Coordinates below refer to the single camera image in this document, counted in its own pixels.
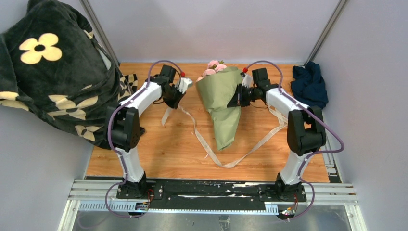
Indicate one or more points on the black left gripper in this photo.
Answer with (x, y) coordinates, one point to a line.
(175, 104)

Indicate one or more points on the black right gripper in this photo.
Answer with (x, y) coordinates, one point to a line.
(238, 100)

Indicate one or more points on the green and peach wrapping paper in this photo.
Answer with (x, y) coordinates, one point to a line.
(216, 91)

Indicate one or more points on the pink fake flower bunch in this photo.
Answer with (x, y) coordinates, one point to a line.
(213, 67)

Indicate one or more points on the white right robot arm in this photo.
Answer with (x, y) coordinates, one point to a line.
(305, 133)

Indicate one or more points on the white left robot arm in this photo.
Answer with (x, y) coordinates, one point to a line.
(123, 130)

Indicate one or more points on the navy blue cloth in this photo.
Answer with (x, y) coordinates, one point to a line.
(309, 86)

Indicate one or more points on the dark floral fleece blanket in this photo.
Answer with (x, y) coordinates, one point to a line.
(52, 66)

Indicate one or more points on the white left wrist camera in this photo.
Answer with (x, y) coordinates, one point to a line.
(183, 84)

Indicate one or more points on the left aluminium frame post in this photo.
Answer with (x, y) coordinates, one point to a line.
(89, 11)

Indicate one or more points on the aluminium frame post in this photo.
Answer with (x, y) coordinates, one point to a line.
(89, 11)
(341, 4)

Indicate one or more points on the right aluminium frame post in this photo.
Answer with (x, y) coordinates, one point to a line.
(341, 4)

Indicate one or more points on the black and aluminium base rail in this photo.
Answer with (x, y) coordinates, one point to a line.
(207, 197)

